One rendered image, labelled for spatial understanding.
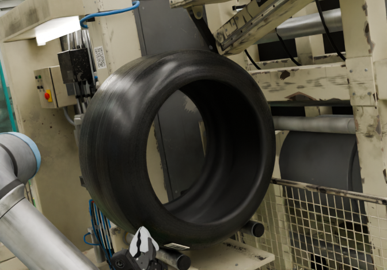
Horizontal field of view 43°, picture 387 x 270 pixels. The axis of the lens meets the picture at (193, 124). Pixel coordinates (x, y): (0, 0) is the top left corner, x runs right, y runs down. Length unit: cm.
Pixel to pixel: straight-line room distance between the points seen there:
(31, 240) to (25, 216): 5
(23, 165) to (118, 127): 33
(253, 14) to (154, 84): 48
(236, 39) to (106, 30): 44
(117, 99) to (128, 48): 41
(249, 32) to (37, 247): 103
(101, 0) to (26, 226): 94
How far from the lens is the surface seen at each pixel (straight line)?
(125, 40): 172
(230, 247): 175
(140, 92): 132
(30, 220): 96
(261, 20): 162
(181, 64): 138
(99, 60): 175
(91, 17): 170
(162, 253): 151
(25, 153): 109
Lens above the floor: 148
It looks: 8 degrees down
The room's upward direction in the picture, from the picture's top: 10 degrees counter-clockwise
